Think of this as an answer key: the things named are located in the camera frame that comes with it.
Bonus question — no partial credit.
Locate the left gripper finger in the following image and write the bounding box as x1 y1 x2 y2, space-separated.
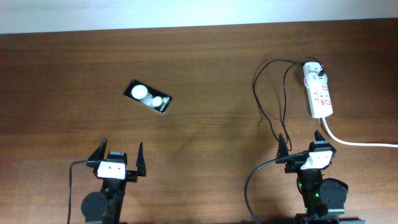
136 142 147 177
88 139 107 161

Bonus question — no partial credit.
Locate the black smartphone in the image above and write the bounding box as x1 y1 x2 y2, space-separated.
124 80 173 114

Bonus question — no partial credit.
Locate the black charging cable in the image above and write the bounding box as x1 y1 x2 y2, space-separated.
252 57 326 152

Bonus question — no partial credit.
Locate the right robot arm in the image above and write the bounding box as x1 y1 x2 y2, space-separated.
276 131 366 224

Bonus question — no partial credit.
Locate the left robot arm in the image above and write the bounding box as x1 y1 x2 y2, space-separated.
81 140 146 224

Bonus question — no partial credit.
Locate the white USB charger adapter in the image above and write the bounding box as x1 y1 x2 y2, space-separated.
303 62 327 83

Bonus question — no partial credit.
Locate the white power strip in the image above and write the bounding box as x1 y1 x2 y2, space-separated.
303 77 333 119

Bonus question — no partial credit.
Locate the right camera black cable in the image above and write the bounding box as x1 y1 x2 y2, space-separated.
244 154 307 224

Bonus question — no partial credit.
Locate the camera black cable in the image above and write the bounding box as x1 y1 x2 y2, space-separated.
244 154 307 224
67 160 98 224

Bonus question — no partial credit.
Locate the white power strip cord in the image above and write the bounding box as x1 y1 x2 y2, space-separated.
320 116 398 148

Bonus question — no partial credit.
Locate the left camera black cable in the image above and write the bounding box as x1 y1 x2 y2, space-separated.
67 160 98 224

